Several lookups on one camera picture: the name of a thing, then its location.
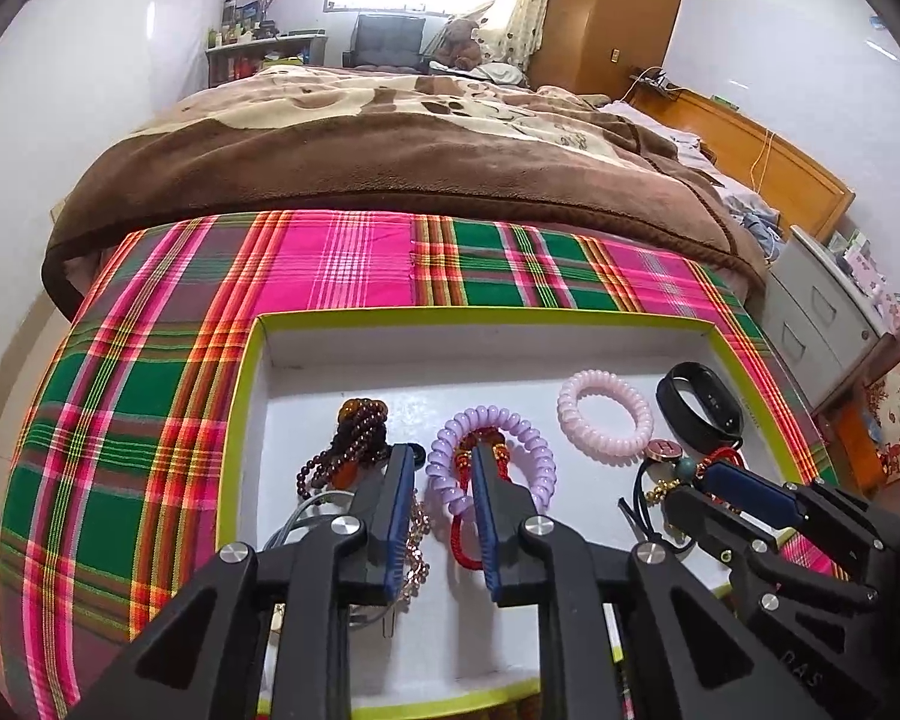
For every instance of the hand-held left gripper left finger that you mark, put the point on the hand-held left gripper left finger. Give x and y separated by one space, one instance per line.
398 514

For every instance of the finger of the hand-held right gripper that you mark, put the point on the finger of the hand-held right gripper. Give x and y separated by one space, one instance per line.
750 491
720 525

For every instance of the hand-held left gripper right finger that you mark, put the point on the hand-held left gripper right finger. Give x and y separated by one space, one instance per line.
484 517

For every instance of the gold beaded hair clip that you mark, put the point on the gold beaded hair clip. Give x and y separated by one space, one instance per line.
418 540

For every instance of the black fitness band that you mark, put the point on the black fitness band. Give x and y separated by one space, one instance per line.
701 401

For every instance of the yellow cardboard box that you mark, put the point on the yellow cardboard box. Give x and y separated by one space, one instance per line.
322 367

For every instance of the red and white gift bag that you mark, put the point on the red and white gift bag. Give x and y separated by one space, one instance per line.
896 420

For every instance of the grey drawer cabinet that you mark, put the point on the grey drawer cabinet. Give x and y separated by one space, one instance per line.
817 315

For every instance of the plaid cloth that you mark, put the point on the plaid cloth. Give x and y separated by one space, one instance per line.
135 390

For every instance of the light crumpled bedding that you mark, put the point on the light crumpled bedding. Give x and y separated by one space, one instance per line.
720 165

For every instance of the wooden headboard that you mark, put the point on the wooden headboard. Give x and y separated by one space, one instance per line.
765 157

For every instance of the brown patterned blanket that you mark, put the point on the brown patterned blanket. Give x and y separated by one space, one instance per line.
330 165

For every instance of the power strip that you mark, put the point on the power strip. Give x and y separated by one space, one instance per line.
656 81

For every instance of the dark grey chair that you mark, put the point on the dark grey chair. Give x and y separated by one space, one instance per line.
386 41

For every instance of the brown teddy bear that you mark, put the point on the brown teddy bear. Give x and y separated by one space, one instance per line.
459 45

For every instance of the cluttered shelf desk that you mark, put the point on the cluttered shelf desk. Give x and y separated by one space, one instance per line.
262 60

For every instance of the wooden wardrobe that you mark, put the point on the wooden wardrobe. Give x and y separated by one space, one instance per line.
615 15

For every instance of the patterned curtain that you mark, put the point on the patterned curtain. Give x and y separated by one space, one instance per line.
521 7

